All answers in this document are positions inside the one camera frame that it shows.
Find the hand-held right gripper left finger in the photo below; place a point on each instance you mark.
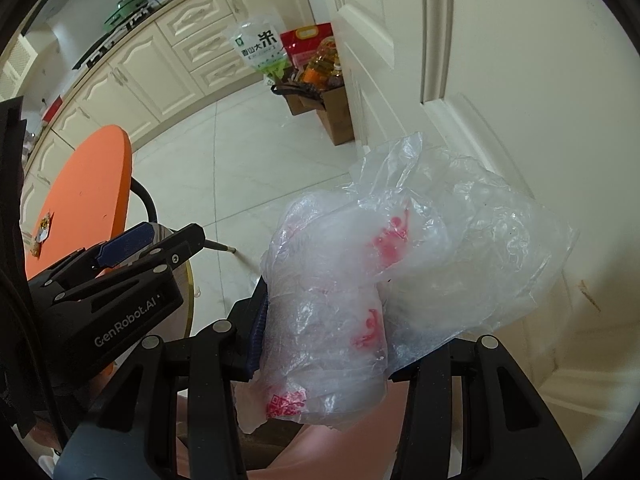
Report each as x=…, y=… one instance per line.
x=257, y=340

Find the orange snack wrapper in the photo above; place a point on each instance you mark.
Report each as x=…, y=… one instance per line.
x=42, y=235

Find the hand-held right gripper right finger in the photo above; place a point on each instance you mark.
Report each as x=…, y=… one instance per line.
x=430, y=410

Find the white green rice bag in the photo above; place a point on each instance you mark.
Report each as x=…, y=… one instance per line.
x=257, y=42

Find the large cardboard box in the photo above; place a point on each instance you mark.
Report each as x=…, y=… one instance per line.
x=340, y=120

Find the red plastic basin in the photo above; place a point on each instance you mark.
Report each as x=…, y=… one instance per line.
x=52, y=110

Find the yellow cooking oil bottle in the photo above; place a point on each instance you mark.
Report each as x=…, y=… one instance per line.
x=322, y=65

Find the small cardboard box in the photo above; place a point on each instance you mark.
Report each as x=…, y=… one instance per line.
x=305, y=105

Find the green electric cooking pot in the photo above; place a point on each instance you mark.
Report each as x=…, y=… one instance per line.
x=125, y=7

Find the orange round table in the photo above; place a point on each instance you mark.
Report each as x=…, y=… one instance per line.
x=85, y=175

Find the cream upper wall cabinets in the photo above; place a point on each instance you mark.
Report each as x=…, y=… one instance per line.
x=12, y=70

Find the white plastic bag red print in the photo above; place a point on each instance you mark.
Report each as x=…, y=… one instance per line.
x=425, y=240

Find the cream lower kitchen cabinets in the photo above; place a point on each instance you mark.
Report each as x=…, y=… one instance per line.
x=140, y=60

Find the red gift box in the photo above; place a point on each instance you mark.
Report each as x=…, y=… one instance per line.
x=305, y=37

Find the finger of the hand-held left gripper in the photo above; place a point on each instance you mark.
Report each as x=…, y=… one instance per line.
x=125, y=240
x=175, y=255

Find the black gas stove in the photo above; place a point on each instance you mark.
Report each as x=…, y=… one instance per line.
x=100, y=45

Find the cream panelled door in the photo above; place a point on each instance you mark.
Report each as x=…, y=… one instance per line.
x=500, y=60

